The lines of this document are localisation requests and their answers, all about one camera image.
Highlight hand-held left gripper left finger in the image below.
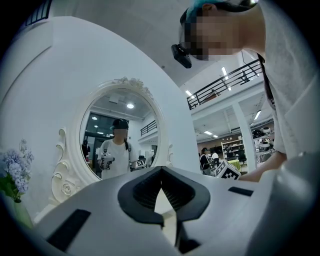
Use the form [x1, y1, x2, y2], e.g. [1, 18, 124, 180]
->
[32, 165, 176, 256]

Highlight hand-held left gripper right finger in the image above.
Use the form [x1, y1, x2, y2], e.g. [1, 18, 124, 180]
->
[161, 165, 274, 256]

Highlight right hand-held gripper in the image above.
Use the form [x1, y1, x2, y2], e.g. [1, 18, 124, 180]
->
[215, 159, 242, 181]

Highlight person's right forearm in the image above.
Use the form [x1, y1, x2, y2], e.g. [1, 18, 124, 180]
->
[238, 150, 287, 184]

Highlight background storage shelf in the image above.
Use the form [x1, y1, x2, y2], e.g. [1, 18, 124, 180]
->
[220, 138, 248, 166]

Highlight white pillar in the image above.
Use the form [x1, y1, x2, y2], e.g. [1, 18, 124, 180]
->
[231, 101, 258, 174]

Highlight shelf with round white devices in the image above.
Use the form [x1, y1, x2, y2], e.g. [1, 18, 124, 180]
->
[251, 126, 276, 162]

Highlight pale green vase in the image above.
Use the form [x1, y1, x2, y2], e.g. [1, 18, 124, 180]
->
[11, 199, 34, 230]

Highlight black balcony railing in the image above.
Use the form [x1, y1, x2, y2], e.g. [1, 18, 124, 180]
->
[186, 58, 265, 111]

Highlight pale blue hydrangea flowers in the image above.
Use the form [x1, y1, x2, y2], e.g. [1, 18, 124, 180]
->
[0, 138, 35, 203]

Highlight person's white t-shirt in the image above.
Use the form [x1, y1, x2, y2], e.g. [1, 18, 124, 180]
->
[254, 0, 320, 162]

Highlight white arched backboard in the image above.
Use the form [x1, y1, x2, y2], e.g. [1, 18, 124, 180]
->
[0, 15, 204, 227]

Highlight person's head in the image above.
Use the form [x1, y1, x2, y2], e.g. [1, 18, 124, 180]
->
[178, 0, 266, 62]

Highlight black window grille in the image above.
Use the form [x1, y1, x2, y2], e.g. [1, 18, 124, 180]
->
[24, 0, 54, 27]

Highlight oval mirror with white ornate frame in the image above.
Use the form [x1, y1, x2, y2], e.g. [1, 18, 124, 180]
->
[50, 76, 174, 206]

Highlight black neck strap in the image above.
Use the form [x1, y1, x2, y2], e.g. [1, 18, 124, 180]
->
[256, 51, 277, 110]

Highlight black head-mounted camera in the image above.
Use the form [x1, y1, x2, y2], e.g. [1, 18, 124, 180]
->
[170, 43, 193, 70]

